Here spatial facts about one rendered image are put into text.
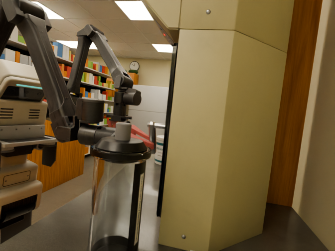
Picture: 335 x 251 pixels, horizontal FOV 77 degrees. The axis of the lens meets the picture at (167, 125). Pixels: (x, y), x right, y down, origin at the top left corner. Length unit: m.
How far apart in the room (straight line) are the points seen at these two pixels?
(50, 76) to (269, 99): 0.58
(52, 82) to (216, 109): 0.45
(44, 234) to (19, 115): 0.72
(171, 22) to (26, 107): 0.89
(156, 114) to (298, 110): 4.82
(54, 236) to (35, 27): 0.55
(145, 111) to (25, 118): 4.55
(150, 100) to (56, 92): 4.96
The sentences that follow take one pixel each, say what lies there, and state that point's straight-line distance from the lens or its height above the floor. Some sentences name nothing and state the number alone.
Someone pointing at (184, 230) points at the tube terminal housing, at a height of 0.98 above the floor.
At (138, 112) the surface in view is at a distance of 5.65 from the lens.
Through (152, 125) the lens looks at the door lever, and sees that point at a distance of 0.51.
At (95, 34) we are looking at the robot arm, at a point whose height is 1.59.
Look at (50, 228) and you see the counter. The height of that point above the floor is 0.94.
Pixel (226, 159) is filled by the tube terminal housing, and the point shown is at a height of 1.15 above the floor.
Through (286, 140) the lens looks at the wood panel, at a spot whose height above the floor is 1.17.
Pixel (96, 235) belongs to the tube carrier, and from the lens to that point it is 0.42.
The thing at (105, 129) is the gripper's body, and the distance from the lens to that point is 0.57.
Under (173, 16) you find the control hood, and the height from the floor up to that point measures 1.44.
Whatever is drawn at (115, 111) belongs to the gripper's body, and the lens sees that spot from 0.97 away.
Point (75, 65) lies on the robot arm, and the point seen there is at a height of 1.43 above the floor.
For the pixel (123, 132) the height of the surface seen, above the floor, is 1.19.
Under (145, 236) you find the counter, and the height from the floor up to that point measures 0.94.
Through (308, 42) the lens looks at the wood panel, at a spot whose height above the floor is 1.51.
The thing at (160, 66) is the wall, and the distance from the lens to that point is 6.33.
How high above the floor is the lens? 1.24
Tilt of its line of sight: 4 degrees down
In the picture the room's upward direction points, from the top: 6 degrees clockwise
